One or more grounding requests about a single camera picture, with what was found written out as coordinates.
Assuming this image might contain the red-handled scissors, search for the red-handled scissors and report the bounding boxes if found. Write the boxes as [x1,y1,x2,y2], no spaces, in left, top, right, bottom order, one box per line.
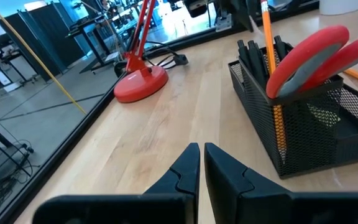
[265,24,358,100]

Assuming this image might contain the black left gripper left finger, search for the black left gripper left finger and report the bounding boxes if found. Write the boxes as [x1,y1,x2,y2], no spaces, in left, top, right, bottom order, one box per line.
[32,142,201,224]

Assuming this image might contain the black mesh desk organizer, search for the black mesh desk organizer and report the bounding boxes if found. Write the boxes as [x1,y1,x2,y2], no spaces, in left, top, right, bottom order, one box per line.
[227,39,358,180]

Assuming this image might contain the black standing desk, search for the black standing desk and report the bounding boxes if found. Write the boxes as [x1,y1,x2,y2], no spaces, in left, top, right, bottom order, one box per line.
[68,15,127,74]

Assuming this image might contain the black lamp cord with switch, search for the black lamp cord with switch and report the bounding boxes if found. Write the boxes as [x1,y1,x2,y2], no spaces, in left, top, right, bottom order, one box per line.
[143,39,190,71]

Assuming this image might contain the yellow hanging cable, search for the yellow hanging cable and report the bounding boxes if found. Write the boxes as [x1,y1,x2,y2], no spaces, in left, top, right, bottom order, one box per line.
[0,0,87,116]

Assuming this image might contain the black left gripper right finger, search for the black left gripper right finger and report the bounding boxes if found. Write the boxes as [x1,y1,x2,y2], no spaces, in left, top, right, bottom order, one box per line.
[204,142,358,224]

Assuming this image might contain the dark blue room divider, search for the dark blue room divider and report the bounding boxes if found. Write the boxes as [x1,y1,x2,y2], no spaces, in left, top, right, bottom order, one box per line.
[0,1,85,75]

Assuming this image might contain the red desk lamp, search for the red desk lamp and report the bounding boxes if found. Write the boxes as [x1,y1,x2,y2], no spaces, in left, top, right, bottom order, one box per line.
[112,0,170,104]

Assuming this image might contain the green plant in white pot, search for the green plant in white pot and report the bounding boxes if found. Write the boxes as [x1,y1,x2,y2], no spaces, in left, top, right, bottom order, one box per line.
[318,0,358,16]

